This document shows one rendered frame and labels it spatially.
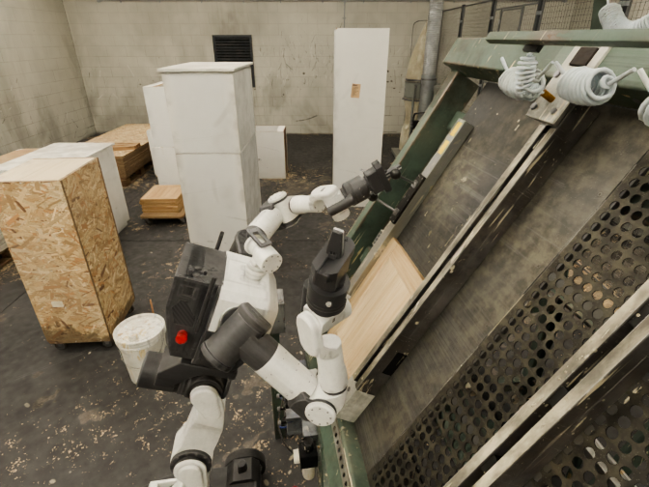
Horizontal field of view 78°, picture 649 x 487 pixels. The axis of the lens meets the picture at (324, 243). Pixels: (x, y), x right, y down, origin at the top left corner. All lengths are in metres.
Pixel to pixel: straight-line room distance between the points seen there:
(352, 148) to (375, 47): 1.12
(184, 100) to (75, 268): 1.54
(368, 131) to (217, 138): 2.06
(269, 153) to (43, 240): 4.00
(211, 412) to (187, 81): 2.68
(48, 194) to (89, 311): 0.82
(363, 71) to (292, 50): 4.54
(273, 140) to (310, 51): 3.44
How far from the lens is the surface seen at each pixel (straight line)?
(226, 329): 1.00
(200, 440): 1.60
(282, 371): 1.03
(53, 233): 2.87
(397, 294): 1.34
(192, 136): 3.61
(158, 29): 9.83
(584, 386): 0.80
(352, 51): 4.85
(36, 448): 2.87
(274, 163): 6.30
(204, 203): 3.77
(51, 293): 3.12
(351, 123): 4.93
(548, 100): 1.09
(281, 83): 9.33
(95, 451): 2.70
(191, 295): 1.13
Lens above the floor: 1.97
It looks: 27 degrees down
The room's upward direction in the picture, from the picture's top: straight up
